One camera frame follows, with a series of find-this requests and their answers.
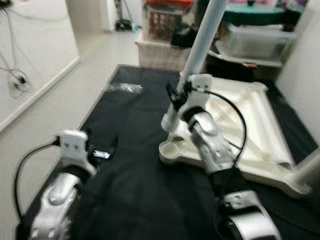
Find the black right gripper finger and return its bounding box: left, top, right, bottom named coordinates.
left=165, top=82, right=180, bottom=107

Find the black coiled hose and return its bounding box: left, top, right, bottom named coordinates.
left=115, top=20, right=134, bottom=32

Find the patterned cloth covered bench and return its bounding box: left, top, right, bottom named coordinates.
left=136, top=35, right=212, bottom=72

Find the shiny black plastic bag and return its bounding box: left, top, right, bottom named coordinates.
left=170, top=4, right=207, bottom=49

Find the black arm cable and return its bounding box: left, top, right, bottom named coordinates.
left=13, top=141, right=62, bottom=224
left=200, top=90, right=248, bottom=167

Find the green round pot lid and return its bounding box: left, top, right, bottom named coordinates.
left=222, top=1, right=302, bottom=27

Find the white plastic table leg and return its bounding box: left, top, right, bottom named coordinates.
left=291, top=151, right=320, bottom=195
left=269, top=100, right=297, bottom=169
left=161, top=0, right=229, bottom=134

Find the clear plastic food container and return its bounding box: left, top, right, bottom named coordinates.
left=219, top=25, right=297, bottom=62

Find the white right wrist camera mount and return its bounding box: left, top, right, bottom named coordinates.
left=181, top=73, right=214, bottom=119

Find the white plastic table top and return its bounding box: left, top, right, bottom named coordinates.
left=159, top=79, right=313, bottom=198

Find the crumpled clear tape piece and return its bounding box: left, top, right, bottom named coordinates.
left=107, top=82, right=144, bottom=95

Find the thin black floor cable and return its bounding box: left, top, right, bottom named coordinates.
left=0, top=9, right=34, bottom=99

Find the black tablecloth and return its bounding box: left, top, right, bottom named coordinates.
left=15, top=64, right=320, bottom=240

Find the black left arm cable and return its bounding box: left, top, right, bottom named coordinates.
left=13, top=141, right=62, bottom=224

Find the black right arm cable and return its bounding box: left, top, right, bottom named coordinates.
left=200, top=90, right=248, bottom=167

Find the clear bin with orange lid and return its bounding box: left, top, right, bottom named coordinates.
left=144, top=0, right=194, bottom=44

